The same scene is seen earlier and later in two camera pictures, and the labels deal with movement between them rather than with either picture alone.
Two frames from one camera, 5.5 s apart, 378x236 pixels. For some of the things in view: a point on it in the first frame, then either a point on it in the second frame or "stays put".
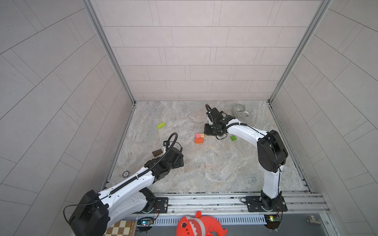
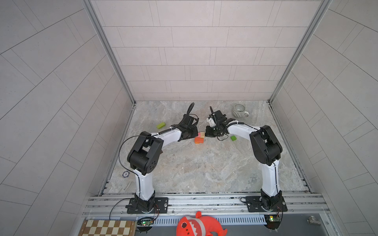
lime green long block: [161, 125] stays put
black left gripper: [177, 164] to [195, 132]
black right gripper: [206, 132] stays put
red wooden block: [198, 140] stays put
